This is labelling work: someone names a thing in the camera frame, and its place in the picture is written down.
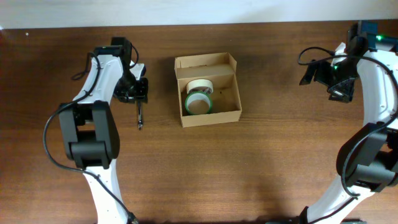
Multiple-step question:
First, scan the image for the right black cable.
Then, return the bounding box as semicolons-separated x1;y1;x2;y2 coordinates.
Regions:
297;46;398;224

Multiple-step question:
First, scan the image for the beige masking tape roll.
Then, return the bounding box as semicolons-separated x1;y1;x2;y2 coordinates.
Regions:
187;79;214;95

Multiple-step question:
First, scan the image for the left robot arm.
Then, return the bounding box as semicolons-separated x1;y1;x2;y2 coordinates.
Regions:
55;37;149;223

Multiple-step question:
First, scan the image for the dark grey pen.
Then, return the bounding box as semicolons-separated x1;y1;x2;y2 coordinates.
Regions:
137;101;144;130

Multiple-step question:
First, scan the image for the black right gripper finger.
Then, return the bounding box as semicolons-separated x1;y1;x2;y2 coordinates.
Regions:
299;65;317;85
327;78;355;103

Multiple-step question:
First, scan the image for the green tape roll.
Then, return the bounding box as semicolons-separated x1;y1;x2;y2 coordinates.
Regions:
185;91;213;115

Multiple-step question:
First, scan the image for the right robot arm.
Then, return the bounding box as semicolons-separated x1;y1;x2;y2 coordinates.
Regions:
296;21;397;223

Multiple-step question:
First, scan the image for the cardboard box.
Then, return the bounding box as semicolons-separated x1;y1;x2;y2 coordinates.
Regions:
175;52;242;128

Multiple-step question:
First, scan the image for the left black cable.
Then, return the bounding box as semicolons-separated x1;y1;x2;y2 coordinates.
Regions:
42;43;140;224

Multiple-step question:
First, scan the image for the black cable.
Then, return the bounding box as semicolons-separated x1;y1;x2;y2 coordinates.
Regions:
297;46;398;224
42;43;140;224

